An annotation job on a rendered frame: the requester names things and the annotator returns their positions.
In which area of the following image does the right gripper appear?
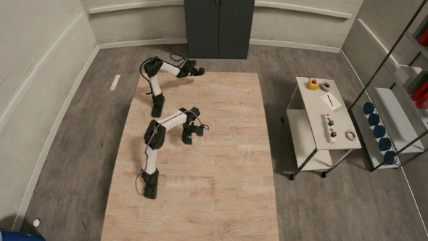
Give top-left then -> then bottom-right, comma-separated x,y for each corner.
182,126 -> 192,145

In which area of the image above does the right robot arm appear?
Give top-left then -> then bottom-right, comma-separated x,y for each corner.
141,107 -> 204,197

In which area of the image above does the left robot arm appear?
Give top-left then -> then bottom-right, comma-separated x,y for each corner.
144,60 -> 197,116

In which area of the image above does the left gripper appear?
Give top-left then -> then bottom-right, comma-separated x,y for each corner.
190,68 -> 205,77

